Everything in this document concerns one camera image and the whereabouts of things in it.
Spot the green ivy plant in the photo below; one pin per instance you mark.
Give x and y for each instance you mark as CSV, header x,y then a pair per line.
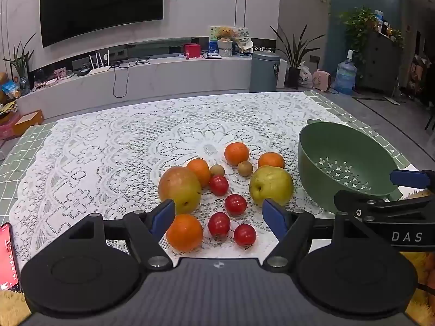
x,y
356,27

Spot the orange cardboard box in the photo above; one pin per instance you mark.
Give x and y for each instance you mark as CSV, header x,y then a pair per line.
x,y
30,118

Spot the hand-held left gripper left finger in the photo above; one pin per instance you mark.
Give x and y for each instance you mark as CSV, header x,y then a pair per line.
x,y
165,215

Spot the black wall television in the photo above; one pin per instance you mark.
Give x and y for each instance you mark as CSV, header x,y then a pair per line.
x,y
102,3

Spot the white marble television console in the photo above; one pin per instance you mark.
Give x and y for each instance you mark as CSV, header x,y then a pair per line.
x,y
170,74

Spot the pink box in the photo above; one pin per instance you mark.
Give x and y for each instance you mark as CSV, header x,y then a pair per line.
x,y
8,127

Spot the white router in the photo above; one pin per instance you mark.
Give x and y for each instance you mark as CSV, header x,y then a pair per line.
x,y
98,68

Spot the brown teddy bear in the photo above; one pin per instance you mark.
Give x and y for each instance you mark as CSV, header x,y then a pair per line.
x,y
225,33

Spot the white plastic bag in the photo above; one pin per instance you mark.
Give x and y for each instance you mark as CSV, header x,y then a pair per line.
x,y
306,76

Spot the blue water bottle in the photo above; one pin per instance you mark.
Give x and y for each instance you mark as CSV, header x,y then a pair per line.
x,y
346,76

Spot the yellow-green pear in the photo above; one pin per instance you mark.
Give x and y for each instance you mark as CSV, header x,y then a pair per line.
x,y
272,185

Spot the printed round fan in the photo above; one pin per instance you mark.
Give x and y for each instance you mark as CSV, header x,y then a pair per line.
x,y
244,39

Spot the white kitchen scale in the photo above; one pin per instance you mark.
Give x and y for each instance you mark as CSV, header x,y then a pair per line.
x,y
212,56

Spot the red box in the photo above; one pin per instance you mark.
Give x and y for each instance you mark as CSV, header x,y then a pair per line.
x,y
192,51

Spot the white pot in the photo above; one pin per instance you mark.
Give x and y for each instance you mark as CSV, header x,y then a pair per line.
x,y
226,48

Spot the blue snack bag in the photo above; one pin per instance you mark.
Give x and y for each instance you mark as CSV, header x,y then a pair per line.
x,y
10,90

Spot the green colander bowl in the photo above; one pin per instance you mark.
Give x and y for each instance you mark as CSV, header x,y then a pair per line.
x,y
340,149

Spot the dark grey cabinet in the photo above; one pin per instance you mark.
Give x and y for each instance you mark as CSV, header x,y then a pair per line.
x,y
380,64

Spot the pink photo card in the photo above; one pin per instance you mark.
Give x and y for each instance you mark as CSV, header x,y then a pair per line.
x,y
59,73

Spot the red-green mango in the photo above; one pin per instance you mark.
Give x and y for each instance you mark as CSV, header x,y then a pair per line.
x,y
178,186

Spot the pink heater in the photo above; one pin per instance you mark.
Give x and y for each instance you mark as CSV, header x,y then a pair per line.
x,y
322,80

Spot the smartphone with red screen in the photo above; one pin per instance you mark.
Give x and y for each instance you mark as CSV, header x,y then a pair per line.
x,y
8,258

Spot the orange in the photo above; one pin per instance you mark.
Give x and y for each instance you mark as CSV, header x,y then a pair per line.
x,y
271,159
237,153
199,171
184,232

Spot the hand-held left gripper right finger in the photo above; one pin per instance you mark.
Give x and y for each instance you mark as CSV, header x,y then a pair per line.
x,y
273,217

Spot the yellow fluffy rug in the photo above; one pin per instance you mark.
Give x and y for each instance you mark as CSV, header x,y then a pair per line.
x,y
13,307

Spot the green plant in glass vase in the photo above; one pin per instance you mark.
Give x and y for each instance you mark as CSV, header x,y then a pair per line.
x,y
22,61

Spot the red cherry tomato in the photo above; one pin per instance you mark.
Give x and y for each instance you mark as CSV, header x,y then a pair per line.
x,y
244,234
219,224
218,185
235,204

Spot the brown longan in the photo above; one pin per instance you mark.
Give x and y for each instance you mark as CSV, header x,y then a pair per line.
x,y
244,168
217,170

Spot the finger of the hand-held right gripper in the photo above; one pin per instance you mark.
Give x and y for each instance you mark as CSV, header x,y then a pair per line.
x,y
406,178
350,200

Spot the white lace tablecloth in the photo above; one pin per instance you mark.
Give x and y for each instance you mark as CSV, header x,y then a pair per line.
x,y
119,149

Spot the green checked table mat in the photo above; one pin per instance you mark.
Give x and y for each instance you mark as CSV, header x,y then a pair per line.
x,y
20,156

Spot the long-leaf plant in black pot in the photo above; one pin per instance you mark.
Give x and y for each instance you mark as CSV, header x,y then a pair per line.
x,y
294,74

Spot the grey trash bin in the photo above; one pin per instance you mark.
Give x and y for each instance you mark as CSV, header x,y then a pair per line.
x,y
265,73

